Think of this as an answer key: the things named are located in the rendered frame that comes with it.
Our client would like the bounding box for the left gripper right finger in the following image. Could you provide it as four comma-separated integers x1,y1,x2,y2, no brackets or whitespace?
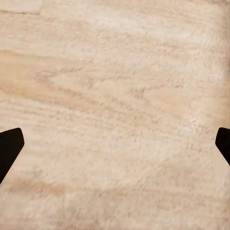
215,127,230,165

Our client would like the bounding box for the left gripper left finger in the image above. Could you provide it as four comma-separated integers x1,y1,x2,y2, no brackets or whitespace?
0,127,24,184

